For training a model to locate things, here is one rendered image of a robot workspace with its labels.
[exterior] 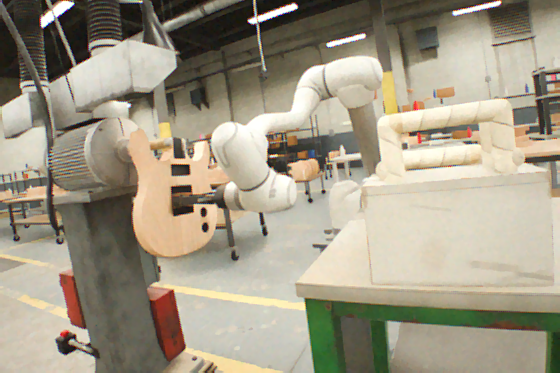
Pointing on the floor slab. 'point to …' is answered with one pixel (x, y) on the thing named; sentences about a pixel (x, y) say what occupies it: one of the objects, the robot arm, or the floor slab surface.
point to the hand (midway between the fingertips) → (183, 199)
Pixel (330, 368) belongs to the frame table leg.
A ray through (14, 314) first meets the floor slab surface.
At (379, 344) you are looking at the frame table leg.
